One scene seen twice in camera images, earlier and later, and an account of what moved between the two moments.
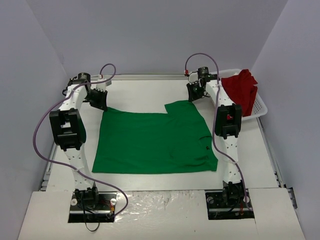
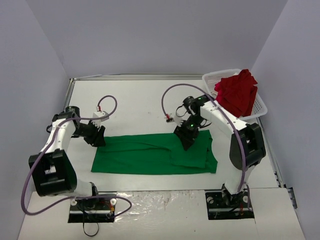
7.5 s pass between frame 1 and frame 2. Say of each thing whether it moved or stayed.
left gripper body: moved
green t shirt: moved
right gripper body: moved
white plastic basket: stayed
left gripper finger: moved
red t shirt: stayed
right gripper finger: moved
